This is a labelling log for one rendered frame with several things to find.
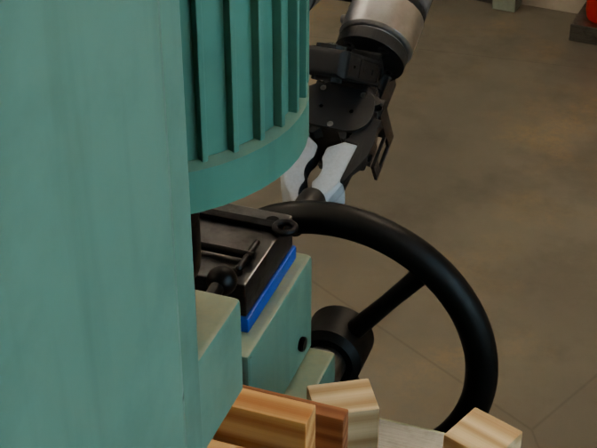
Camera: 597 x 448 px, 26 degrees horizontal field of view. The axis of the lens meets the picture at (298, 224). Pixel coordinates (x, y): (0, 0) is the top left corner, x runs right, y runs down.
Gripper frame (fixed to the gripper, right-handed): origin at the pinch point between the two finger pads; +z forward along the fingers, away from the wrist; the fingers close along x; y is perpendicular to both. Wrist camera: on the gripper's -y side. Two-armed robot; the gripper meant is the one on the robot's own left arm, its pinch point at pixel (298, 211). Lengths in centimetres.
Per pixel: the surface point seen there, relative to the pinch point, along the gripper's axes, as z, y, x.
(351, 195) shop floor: -80, 148, 48
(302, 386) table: 17.9, -6.6, -8.4
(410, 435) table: 20.9, -11.7, -18.9
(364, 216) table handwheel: 2.9, -7.6, -8.6
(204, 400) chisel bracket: 28.7, -31.9, -11.8
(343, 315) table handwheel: 7.5, 2.7, -6.5
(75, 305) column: 37, -66, -21
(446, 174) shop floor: -95, 156, 32
